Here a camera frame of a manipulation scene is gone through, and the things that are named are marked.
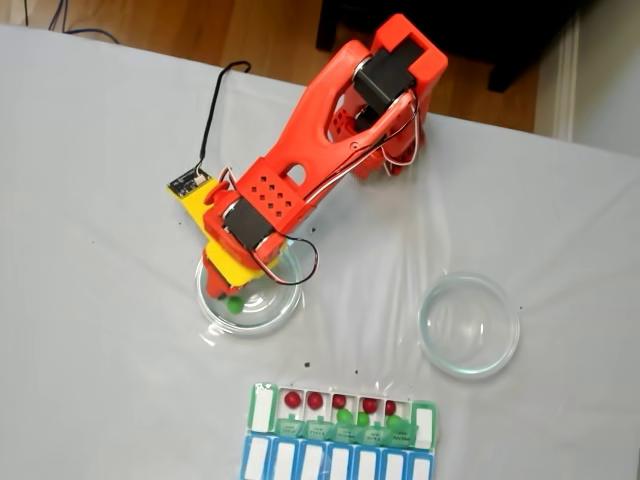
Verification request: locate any clear glass bowl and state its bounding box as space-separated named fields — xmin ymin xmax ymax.
xmin=193 ymin=244 xmax=305 ymax=337
xmin=417 ymin=271 xmax=521 ymax=380

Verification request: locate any white plastic table cover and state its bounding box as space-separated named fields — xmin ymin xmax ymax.
xmin=0 ymin=23 xmax=640 ymax=480

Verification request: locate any green weekly pill organizer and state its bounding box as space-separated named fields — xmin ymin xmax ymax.
xmin=248 ymin=382 xmax=441 ymax=450

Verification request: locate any blue weekly pill organizer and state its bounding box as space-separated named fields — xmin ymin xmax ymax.
xmin=240 ymin=432 xmax=434 ymax=480

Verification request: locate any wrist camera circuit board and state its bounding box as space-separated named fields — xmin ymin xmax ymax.
xmin=167 ymin=167 xmax=211 ymax=197

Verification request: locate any black camera cable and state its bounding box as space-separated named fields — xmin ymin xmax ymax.
xmin=196 ymin=59 xmax=252 ymax=176

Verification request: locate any white wall trim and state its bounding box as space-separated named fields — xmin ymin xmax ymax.
xmin=552 ymin=19 xmax=584 ymax=141

